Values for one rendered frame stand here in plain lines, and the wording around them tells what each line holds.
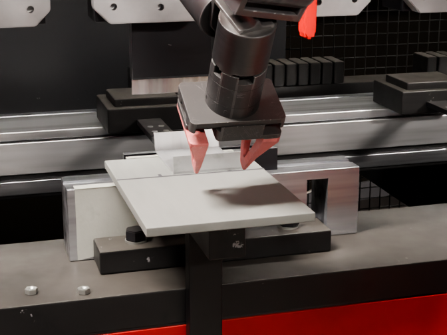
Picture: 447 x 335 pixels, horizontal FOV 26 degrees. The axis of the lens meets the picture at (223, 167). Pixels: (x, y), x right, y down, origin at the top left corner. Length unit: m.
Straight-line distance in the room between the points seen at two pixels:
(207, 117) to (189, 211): 0.10
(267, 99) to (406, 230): 0.41
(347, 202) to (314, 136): 0.26
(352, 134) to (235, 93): 0.63
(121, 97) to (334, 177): 0.34
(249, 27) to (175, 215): 0.21
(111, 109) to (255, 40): 0.51
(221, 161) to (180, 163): 0.05
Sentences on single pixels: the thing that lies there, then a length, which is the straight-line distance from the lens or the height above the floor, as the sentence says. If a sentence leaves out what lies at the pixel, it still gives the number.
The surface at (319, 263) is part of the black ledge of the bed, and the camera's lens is 1.22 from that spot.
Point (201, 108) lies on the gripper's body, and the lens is 0.99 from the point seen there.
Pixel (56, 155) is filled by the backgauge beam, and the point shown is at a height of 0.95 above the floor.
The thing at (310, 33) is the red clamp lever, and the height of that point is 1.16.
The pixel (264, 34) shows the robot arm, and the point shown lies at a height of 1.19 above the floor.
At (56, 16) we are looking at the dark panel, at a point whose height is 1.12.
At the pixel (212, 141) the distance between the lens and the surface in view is 1.26.
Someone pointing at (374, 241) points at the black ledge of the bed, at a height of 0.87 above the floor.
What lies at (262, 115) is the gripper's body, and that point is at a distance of 1.00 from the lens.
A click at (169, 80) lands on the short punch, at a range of 1.23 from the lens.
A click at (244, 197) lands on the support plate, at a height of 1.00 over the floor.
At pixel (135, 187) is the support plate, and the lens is 1.10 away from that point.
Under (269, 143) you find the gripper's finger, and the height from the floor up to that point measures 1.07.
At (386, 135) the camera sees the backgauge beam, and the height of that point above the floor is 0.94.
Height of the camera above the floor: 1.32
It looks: 16 degrees down
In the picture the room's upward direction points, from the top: straight up
